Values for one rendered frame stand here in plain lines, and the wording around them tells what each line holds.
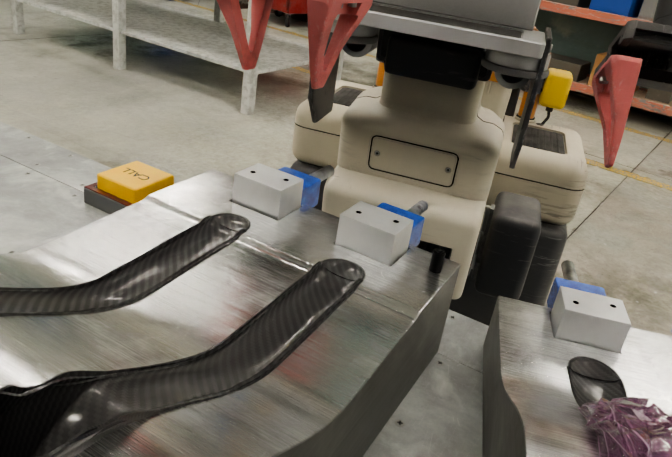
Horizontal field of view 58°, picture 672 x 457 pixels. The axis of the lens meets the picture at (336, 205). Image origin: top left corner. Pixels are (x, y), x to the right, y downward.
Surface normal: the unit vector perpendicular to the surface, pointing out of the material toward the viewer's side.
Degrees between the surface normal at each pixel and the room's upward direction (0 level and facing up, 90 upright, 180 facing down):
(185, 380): 27
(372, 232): 90
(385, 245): 90
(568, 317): 90
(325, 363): 3
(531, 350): 0
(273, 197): 90
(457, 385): 0
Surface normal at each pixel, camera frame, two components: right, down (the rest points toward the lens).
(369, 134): -0.31, 0.49
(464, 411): 0.14, -0.89
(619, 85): -0.27, 0.29
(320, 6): -0.51, 0.60
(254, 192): -0.49, 0.31
